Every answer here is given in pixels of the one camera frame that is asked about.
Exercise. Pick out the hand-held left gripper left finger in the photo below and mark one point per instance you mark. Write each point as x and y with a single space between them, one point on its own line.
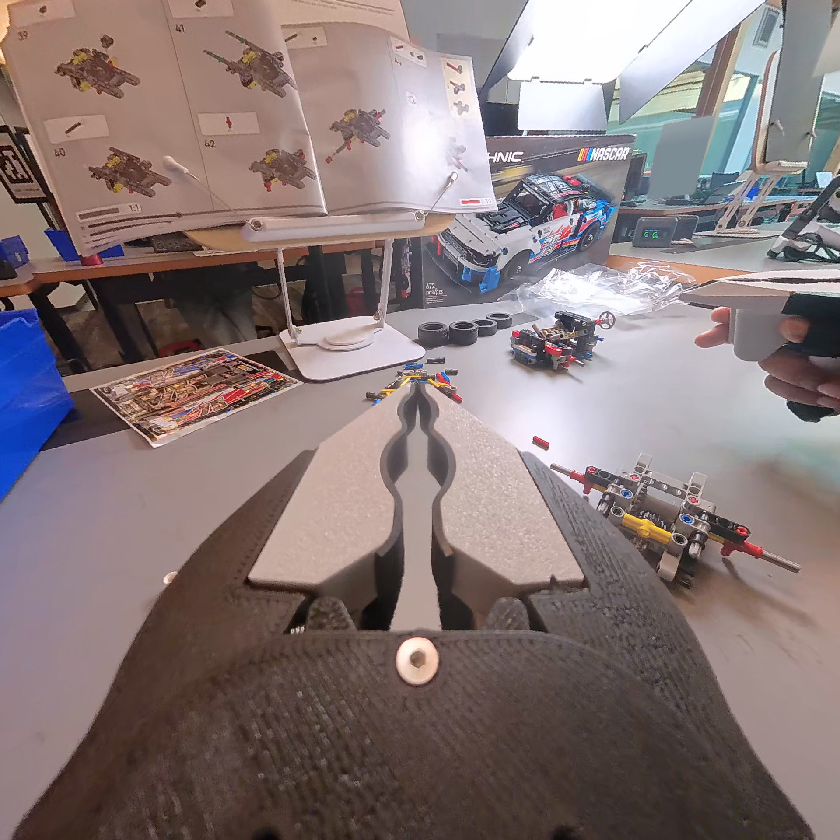
328 512

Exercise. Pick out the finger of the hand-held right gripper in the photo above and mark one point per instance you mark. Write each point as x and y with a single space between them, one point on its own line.
754 294
787 275

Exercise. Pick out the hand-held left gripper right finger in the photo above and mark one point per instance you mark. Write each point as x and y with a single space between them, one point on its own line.
505 512

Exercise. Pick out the pile of small lego pins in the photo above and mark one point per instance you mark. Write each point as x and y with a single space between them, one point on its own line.
433 382

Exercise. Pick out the grey lego differential assembly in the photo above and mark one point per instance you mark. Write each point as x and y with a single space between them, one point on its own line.
656 518

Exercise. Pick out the black red lego chassis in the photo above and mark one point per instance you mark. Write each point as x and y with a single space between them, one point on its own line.
554 341

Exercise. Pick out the lego race car box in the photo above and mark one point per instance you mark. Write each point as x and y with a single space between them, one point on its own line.
558 216

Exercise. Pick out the open lego instruction booklet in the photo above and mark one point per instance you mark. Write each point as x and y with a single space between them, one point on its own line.
197 111

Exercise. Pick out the person's right hand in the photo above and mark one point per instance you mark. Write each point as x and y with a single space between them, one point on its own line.
800 380

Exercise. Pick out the light wooden desk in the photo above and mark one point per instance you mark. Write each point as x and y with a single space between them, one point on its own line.
722 254

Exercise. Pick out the small black display device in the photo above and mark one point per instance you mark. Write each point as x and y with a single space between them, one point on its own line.
654 232

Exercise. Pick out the white book stand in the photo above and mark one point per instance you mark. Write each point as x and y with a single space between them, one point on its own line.
341 351

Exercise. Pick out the clear plastic bags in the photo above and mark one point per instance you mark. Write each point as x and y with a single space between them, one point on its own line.
590 289

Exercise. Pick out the colourful sticker sheet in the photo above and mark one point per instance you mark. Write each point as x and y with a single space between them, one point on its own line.
197 394

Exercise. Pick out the black rubber tyre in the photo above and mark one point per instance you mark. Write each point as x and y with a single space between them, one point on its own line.
434 333
463 330
502 320
487 326

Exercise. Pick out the white studio light panel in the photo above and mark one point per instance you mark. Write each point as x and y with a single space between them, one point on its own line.
564 85

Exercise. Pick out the wooden side table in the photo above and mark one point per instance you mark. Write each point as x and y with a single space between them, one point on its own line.
131 266

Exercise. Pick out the blue plastic bin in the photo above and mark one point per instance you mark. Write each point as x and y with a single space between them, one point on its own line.
29 400

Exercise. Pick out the small blue parts bin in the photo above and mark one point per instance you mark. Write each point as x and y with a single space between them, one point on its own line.
69 243

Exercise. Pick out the black white tag board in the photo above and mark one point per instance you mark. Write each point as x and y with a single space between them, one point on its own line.
16 167

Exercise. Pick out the wooden frame stand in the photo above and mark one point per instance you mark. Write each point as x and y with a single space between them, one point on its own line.
764 164

